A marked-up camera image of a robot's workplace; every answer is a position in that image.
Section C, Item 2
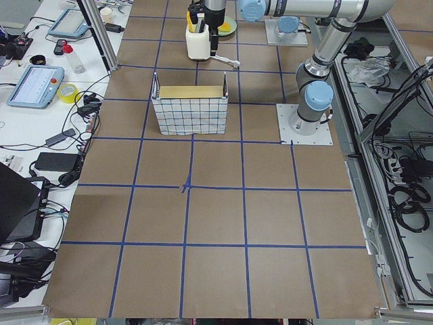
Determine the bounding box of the paper cup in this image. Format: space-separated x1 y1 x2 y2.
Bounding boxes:
99 7 114 24

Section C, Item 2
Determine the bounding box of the toast slice in toaster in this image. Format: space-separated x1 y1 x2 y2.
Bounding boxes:
187 11 198 33

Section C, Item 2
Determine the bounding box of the white two-slot toaster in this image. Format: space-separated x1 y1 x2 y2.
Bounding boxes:
185 24 210 61

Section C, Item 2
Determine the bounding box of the clear bottle red cap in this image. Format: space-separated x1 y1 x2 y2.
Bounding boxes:
62 41 86 74

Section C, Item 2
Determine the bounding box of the teach pendant tablet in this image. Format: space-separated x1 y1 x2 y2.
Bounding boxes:
6 65 64 109
47 9 89 39

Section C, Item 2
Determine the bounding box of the far teach pendant tablet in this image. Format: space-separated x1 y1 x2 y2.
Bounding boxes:
47 9 89 39

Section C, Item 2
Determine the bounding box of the wire grid fabric basket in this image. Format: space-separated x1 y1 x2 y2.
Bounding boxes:
152 73 229 135

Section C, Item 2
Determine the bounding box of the black laptop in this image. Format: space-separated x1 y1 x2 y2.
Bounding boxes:
1 164 49 244

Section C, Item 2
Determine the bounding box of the light green plate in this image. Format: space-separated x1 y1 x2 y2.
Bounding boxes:
218 16 237 37

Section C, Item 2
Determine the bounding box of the near teach pendant tablet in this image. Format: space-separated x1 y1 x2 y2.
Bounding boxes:
6 65 64 109

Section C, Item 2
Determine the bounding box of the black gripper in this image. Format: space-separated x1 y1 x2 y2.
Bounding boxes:
188 0 225 57

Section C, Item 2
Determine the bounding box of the light wooden board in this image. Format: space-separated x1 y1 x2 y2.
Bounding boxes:
159 85 227 99

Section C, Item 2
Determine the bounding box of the aluminium frame post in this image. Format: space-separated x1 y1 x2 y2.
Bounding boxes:
77 0 118 73

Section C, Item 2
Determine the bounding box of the toast slice on plate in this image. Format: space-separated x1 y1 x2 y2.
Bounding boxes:
218 21 231 33

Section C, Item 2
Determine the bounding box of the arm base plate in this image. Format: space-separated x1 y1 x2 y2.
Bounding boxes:
265 16 310 47
276 104 333 146

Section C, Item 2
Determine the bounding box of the yellow tape roll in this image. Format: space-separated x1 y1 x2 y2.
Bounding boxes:
56 83 82 104

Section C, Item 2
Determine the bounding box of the crumpled white cloth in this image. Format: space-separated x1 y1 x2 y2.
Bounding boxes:
348 58 390 87

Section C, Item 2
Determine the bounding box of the black power adapter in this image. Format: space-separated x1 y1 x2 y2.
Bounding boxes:
35 152 78 172

